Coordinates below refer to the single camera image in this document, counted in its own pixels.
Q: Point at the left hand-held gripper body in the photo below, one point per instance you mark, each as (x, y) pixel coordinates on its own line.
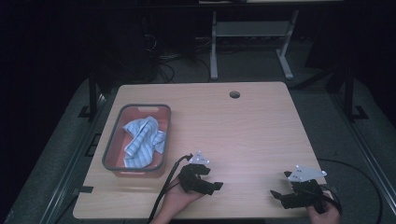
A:
(190, 182)

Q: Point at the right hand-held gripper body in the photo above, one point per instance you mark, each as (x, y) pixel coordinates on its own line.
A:
(303, 194)

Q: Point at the blue striped cloth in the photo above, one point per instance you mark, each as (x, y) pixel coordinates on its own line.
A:
(141, 143)

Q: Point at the red basket with grey rim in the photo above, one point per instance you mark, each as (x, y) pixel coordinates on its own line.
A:
(116, 137)

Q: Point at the person's left hand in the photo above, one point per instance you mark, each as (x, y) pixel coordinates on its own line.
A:
(176, 199)

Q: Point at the person's right hand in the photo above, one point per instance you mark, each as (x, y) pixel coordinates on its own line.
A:
(328, 216)

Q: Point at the black metal stand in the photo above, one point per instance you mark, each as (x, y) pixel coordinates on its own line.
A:
(92, 93)
(349, 93)

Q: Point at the metal floor rail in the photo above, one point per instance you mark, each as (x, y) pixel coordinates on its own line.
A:
(73, 161)
(367, 155)

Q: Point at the grey metal desk frame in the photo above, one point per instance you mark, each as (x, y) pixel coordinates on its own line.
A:
(249, 29)

